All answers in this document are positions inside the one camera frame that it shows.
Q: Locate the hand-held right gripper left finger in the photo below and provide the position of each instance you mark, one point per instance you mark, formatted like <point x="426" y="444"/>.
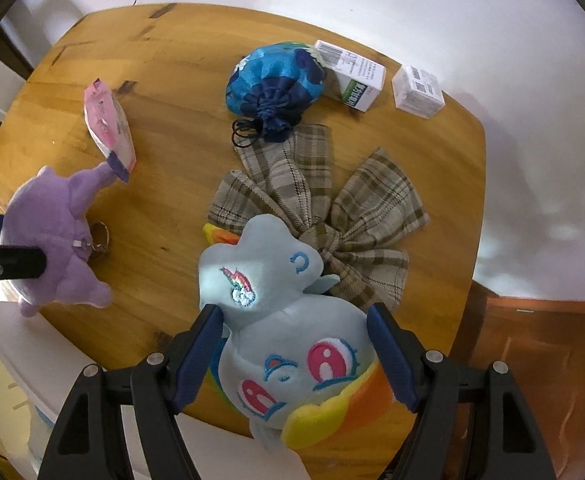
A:
<point x="198" y="360"/>

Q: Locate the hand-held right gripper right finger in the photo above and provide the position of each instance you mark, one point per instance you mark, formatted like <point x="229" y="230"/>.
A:
<point x="392" y="360"/>

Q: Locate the purple plush toy with keyring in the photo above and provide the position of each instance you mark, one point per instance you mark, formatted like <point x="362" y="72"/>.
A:
<point x="55" y="240"/>

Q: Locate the light blue pony plush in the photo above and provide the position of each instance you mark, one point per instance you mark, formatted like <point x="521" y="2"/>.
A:
<point x="292" y="340"/>

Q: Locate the white plastic tray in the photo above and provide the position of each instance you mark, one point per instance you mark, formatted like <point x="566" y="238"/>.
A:
<point x="17" y="375"/>

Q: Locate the plaid fabric bow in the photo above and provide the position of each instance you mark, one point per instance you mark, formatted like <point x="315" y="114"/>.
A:
<point x="322" y="215"/>

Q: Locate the small white box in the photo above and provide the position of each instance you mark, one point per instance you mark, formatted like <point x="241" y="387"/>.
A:
<point x="417" y="92"/>

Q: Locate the white box with green print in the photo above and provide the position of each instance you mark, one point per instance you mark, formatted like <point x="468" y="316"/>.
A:
<point x="355" y="75"/>

